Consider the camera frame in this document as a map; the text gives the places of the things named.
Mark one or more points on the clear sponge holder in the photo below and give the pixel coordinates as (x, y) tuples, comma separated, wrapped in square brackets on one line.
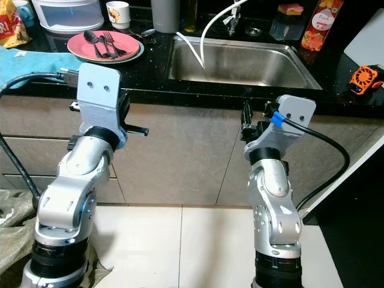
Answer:
[(285, 27)]

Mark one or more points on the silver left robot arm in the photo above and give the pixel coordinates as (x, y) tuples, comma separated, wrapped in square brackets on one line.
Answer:
[(72, 192)]

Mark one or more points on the white printed mug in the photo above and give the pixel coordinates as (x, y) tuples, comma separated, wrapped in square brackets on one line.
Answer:
[(119, 17)]

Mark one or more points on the white cutting board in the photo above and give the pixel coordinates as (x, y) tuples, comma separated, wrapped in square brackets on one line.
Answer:
[(369, 39)]

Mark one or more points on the yellow red snack bag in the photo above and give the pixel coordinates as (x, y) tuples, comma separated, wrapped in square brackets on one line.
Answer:
[(12, 27)]

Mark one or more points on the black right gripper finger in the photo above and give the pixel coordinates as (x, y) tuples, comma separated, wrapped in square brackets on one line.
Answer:
[(260, 127), (247, 123)]

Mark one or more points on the grey green woven sack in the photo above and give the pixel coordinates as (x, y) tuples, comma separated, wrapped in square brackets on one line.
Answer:
[(15, 228)]

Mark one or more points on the stainless steel sink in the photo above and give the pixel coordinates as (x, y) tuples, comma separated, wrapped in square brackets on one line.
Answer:
[(252, 63)]

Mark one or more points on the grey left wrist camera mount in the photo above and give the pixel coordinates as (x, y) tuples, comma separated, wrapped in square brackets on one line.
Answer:
[(101, 90)]

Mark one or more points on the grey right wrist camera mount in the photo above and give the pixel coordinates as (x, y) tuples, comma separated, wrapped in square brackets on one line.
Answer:
[(297, 111)]

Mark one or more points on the pink plate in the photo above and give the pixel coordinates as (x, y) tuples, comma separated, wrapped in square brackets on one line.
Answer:
[(81, 49)]

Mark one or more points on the blue cup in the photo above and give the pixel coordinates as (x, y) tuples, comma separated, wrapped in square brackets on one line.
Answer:
[(25, 12)]

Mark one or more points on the teal towel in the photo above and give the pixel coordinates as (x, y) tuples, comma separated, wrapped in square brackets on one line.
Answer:
[(30, 66)]

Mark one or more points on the grey tumbler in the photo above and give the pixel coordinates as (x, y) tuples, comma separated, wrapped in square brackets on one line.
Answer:
[(165, 15)]

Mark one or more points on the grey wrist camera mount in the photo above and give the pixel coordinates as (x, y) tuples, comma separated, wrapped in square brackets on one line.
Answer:
[(101, 90), (297, 111)]

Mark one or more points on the metal faucet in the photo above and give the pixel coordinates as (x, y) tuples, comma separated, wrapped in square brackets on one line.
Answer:
[(231, 23)]

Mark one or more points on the grey kitchen base cabinet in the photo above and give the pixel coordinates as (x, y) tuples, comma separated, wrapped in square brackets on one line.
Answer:
[(186, 156)]

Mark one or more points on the pink yellow sponge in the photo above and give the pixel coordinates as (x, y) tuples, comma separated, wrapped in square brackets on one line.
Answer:
[(291, 9)]

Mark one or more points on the silver spoon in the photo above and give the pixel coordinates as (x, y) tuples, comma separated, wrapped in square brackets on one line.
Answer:
[(147, 32)]

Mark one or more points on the black side cabinet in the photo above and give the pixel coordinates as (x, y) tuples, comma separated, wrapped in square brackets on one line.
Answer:
[(360, 228)]

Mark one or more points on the round metal sink hole cover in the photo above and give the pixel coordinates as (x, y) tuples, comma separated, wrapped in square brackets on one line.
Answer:
[(253, 30)]

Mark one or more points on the black spoon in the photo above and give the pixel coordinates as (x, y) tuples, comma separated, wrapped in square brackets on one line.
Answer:
[(89, 36)]

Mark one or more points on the oil bottle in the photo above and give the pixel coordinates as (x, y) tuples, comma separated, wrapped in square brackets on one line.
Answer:
[(190, 15)]

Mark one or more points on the orange black handheld fan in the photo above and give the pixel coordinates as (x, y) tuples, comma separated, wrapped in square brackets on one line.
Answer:
[(365, 78)]

